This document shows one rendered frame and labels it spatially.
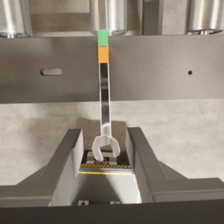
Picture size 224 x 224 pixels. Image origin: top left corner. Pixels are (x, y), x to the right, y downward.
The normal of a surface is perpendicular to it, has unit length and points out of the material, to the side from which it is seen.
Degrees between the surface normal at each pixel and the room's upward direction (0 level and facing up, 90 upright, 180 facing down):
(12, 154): 0
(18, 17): 53
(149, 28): 0
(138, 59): 0
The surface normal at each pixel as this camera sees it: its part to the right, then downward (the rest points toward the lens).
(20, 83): 0.03, 0.28
